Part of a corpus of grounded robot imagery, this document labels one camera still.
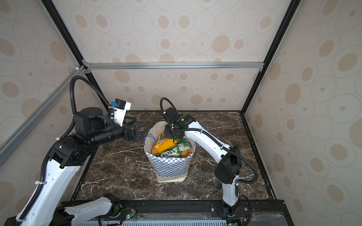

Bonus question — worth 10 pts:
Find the yellow gummy candy bag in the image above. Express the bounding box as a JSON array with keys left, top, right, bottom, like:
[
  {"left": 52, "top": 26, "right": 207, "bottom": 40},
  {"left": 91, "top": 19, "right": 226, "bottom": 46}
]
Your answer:
[{"left": 155, "top": 138, "right": 177, "bottom": 153}]

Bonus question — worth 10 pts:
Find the green Fox's candy bag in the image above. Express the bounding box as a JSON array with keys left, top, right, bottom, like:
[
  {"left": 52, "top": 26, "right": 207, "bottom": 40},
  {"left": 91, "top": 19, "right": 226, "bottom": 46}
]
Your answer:
[{"left": 156, "top": 139, "right": 192, "bottom": 158}]

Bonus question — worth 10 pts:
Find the blue checkered paper bag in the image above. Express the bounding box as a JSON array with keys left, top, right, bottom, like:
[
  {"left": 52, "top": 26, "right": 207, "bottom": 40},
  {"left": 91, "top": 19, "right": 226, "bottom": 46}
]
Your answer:
[{"left": 144, "top": 121, "right": 196, "bottom": 183}]

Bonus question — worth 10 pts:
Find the orange potato chips bag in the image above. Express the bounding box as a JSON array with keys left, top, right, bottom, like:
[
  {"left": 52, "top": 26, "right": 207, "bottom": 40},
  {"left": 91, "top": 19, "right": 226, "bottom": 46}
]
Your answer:
[{"left": 151, "top": 132, "right": 191, "bottom": 157}]

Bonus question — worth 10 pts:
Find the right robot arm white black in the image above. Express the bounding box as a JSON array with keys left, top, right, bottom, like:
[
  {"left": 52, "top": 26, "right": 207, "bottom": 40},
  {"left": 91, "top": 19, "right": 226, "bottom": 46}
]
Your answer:
[{"left": 160, "top": 97, "right": 258, "bottom": 217}]

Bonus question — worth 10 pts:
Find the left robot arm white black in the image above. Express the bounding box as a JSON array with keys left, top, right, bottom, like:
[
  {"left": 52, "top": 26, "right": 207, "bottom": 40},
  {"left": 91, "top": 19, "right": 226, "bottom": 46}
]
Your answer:
[{"left": 5, "top": 76, "right": 145, "bottom": 226}]

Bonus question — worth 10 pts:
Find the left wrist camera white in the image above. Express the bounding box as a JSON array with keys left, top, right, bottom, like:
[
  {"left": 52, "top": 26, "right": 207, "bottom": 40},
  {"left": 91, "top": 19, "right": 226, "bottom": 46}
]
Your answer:
[{"left": 111, "top": 98, "right": 132, "bottom": 127}]

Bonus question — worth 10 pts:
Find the horizontal aluminium rail back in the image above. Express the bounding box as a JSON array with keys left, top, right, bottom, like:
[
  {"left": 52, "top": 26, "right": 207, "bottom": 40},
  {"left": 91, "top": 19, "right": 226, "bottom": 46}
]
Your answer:
[{"left": 85, "top": 62, "right": 264, "bottom": 70}]

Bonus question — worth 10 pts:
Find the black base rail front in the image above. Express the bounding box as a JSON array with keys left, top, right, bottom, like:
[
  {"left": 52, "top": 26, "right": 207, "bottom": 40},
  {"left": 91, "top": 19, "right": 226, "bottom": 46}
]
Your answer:
[{"left": 77, "top": 199, "right": 293, "bottom": 226}]

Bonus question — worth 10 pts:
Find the aluminium rail left wall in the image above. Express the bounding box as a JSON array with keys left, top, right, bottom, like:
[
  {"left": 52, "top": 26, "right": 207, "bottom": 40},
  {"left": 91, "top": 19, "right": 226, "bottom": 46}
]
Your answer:
[{"left": 1, "top": 66, "right": 85, "bottom": 165}]

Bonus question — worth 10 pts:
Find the black frame post left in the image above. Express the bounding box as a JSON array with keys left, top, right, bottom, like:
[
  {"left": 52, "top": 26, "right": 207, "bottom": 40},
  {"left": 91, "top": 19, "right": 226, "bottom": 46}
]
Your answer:
[{"left": 40, "top": 0, "right": 103, "bottom": 94}]

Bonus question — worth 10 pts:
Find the black frame post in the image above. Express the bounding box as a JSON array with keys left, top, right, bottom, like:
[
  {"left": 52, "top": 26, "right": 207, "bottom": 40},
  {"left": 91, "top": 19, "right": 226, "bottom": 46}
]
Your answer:
[
  {"left": 241, "top": 0, "right": 301, "bottom": 114},
  {"left": 40, "top": 0, "right": 103, "bottom": 94}
]

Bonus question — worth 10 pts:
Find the black frame post right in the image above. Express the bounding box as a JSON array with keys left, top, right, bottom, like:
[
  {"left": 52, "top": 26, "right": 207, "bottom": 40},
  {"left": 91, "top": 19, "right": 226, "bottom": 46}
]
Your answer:
[{"left": 241, "top": 0, "right": 301, "bottom": 114}]

